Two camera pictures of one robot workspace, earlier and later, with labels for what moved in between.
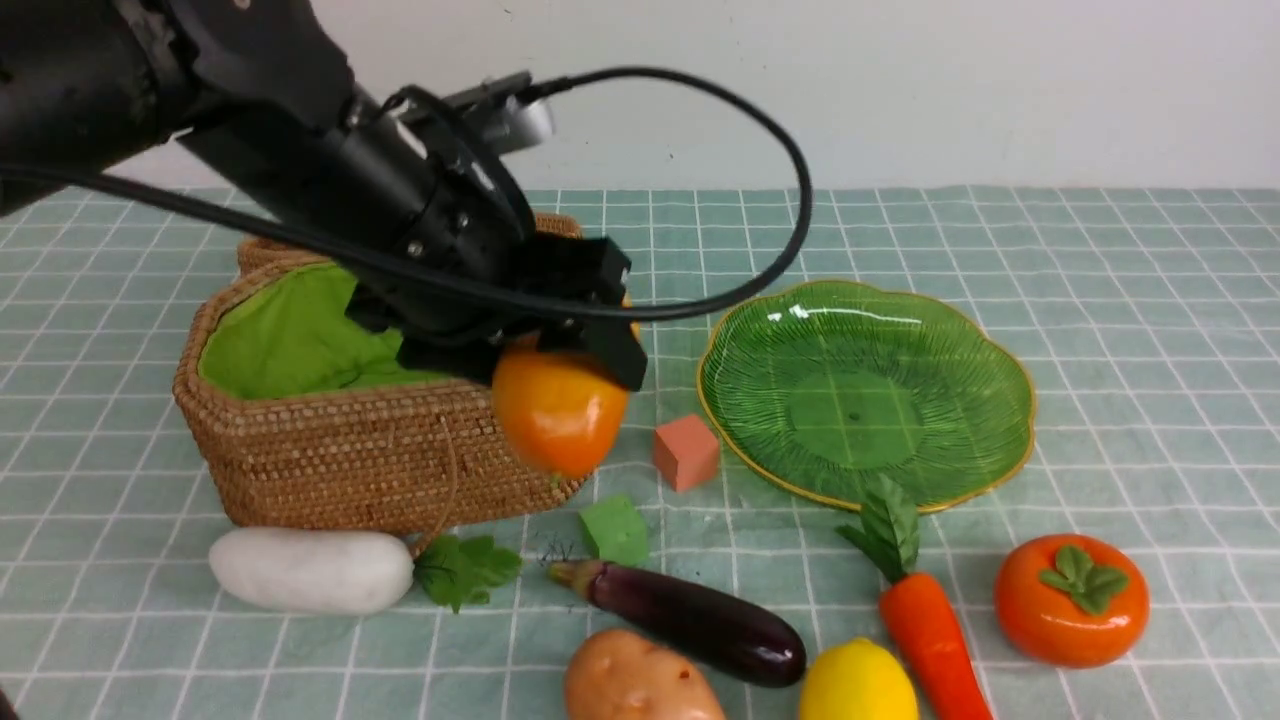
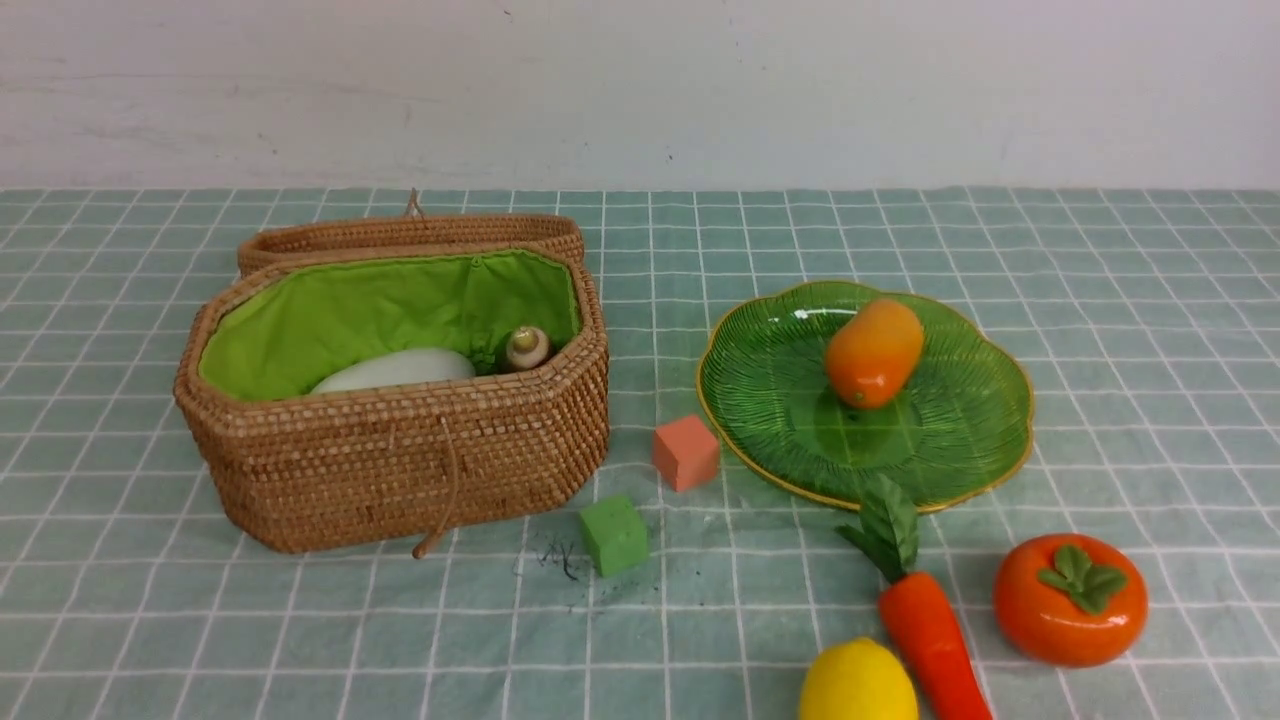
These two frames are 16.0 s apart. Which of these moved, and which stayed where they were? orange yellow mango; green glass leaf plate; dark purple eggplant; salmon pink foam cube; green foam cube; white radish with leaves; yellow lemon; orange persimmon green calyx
Moved: dark purple eggplant; white radish with leaves; orange yellow mango
Stayed: salmon pink foam cube; orange persimmon green calyx; green glass leaf plate; green foam cube; yellow lemon
